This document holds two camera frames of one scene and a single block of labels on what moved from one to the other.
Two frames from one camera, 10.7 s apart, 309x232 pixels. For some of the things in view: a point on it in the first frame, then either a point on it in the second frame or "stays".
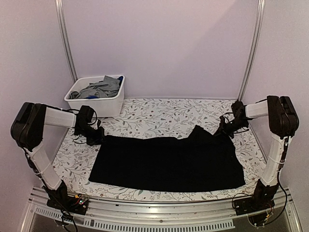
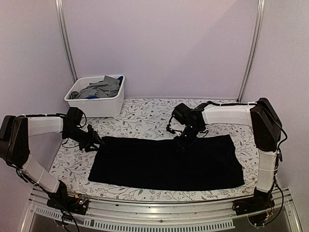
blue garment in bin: x=120 y=79 stays
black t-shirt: x=206 y=159 stays
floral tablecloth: x=169 y=118 stays
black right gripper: x=223 y=127 → x=181 y=144
